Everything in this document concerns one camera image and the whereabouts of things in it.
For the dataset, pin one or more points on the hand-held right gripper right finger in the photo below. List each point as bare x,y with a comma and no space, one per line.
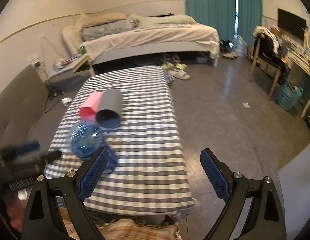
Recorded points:
215,175

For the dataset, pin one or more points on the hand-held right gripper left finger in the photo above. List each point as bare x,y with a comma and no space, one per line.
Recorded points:
93,175

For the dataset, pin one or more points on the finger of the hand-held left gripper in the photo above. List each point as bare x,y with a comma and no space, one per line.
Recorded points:
52,155
27,147

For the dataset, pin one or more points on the clear blue plastic bottle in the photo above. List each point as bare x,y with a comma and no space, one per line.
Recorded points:
82,137

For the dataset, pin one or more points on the pink cup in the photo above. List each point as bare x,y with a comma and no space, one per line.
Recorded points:
91,105

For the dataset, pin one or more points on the grey cup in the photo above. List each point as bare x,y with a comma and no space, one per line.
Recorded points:
110,102

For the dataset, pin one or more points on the person's left hand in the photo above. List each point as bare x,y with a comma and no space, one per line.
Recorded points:
15,215

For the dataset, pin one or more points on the grey sofa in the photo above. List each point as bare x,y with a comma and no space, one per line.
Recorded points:
22,105

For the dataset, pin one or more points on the small white object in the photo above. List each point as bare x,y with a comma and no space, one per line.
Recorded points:
66,101

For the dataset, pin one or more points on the grey white striped cloth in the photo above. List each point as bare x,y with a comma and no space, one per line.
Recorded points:
145,142

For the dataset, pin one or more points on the beige plaid cloth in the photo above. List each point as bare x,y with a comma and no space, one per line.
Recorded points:
135,230

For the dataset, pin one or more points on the paper scrap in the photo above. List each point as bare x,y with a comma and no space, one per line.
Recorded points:
246,105

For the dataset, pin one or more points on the wooden bedside table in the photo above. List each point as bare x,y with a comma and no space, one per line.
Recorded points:
77,63

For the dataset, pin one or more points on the grey slippers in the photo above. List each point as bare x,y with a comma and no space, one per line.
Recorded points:
180,75

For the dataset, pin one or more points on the teal laundry basket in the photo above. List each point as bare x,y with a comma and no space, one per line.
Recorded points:
287,96

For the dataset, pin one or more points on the green can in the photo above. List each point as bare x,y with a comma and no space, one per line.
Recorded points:
83,50

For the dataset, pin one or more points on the green slippers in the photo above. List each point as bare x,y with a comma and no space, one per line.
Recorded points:
175,66

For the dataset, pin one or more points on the wooden chair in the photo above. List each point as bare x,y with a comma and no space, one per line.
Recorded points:
266,60

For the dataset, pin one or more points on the large water jug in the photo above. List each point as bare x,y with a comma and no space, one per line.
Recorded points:
240,46

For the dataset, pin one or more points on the checked pillow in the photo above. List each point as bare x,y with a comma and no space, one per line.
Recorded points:
107,30

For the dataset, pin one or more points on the white desk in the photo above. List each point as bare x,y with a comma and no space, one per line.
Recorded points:
305,65

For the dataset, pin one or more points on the clothes pile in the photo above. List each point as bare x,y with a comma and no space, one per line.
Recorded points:
268,40

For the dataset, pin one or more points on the beige pillow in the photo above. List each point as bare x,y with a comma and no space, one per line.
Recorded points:
105,18

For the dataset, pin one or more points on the cream bed sheet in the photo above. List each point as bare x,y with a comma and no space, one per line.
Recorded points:
165,33

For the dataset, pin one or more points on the pale green blanket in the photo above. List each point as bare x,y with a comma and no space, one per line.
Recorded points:
167,20

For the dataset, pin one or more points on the black television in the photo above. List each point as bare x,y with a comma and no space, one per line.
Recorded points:
292,23

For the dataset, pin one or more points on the teal curtain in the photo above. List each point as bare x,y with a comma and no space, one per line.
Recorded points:
207,2
248,2

